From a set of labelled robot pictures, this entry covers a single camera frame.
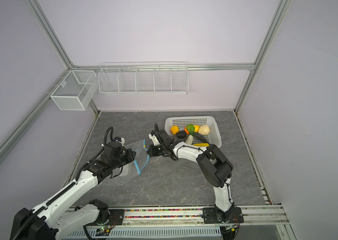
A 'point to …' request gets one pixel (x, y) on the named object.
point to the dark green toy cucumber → (201, 137)
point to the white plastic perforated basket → (213, 137)
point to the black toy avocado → (181, 134)
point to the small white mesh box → (76, 91)
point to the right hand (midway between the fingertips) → (147, 153)
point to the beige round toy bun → (204, 130)
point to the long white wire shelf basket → (143, 77)
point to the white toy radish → (189, 139)
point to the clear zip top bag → (133, 170)
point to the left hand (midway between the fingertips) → (136, 154)
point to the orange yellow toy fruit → (174, 129)
